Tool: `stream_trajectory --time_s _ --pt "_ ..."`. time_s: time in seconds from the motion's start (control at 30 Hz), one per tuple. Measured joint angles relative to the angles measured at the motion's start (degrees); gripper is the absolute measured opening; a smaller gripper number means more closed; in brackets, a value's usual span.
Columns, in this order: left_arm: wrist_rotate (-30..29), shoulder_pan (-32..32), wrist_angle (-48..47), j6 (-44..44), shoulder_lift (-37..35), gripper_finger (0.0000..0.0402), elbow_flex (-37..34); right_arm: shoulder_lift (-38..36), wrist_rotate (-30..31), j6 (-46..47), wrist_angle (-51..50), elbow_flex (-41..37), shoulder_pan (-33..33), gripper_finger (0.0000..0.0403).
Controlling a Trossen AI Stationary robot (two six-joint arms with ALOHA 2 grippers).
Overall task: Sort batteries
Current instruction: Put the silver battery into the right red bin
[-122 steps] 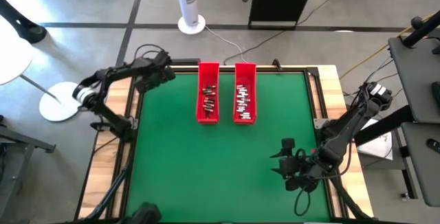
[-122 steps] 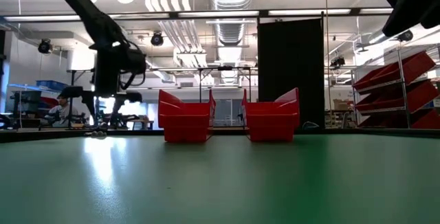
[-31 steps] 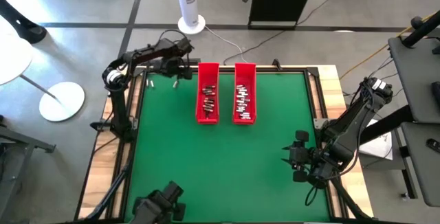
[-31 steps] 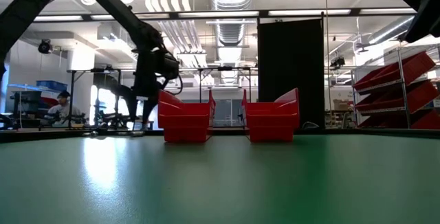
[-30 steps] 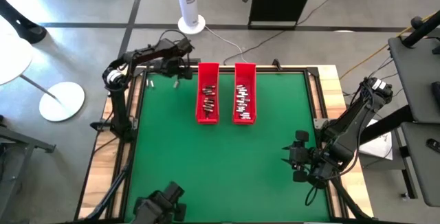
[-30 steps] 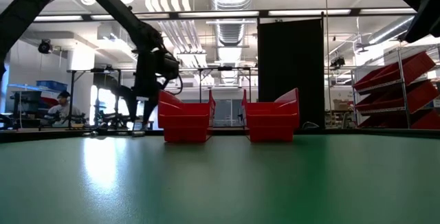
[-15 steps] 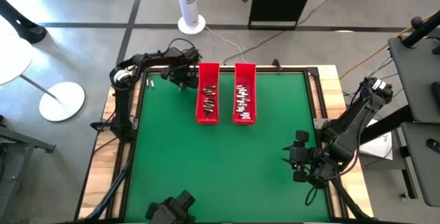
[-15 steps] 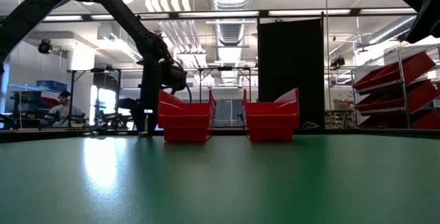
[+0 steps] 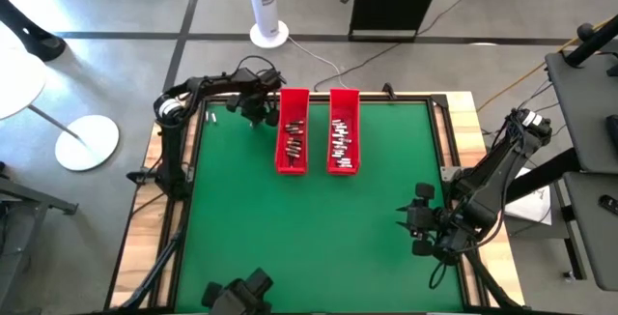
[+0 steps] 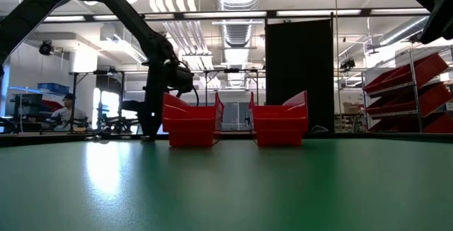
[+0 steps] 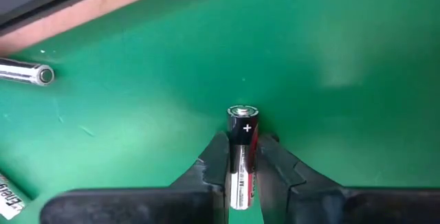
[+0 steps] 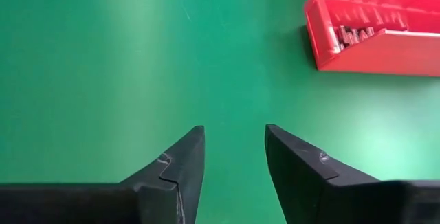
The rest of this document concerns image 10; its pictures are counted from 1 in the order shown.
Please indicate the green table mat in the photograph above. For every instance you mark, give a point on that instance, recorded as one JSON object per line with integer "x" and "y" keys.
{"x": 226, "y": 195}

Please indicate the person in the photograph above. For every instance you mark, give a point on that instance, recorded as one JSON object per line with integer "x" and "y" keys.
{"x": 67, "y": 112}

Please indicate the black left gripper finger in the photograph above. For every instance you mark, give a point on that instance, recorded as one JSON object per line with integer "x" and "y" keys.
{"x": 152, "y": 124}

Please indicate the blue storage bin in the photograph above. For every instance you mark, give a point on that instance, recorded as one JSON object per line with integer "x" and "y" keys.
{"x": 53, "y": 88}

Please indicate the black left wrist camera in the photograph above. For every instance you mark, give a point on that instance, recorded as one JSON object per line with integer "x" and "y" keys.
{"x": 180, "y": 77}

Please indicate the dark utility cart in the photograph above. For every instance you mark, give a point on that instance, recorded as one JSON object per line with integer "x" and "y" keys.
{"x": 26, "y": 105}

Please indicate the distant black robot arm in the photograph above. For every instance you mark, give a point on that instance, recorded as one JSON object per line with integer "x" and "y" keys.
{"x": 69, "y": 122}
{"x": 117, "y": 121}

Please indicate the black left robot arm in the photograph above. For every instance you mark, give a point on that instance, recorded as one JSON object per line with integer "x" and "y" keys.
{"x": 35, "y": 8}

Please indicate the red plastic bin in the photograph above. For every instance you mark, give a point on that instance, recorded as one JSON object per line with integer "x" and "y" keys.
{"x": 193, "y": 132}
{"x": 281, "y": 128}

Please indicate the red shelf bin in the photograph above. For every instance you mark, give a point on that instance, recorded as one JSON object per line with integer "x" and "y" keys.
{"x": 393, "y": 126}
{"x": 382, "y": 83}
{"x": 430, "y": 68}
{"x": 437, "y": 98}
{"x": 442, "y": 124}
{"x": 387, "y": 105}

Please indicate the black partition panel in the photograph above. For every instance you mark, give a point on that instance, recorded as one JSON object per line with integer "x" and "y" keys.
{"x": 301, "y": 64}

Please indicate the black station frame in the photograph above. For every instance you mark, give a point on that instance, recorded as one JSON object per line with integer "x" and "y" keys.
{"x": 231, "y": 70}
{"x": 73, "y": 100}

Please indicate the black ceiling spotlight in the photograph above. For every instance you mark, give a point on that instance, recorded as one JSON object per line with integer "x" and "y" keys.
{"x": 46, "y": 47}
{"x": 348, "y": 63}

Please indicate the ceiling light strip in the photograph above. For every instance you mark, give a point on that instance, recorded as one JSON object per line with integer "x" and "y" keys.
{"x": 63, "y": 18}
{"x": 400, "y": 11}
{"x": 226, "y": 13}

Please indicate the black aluminium table frame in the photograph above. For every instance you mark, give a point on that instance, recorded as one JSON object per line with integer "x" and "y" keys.
{"x": 53, "y": 139}

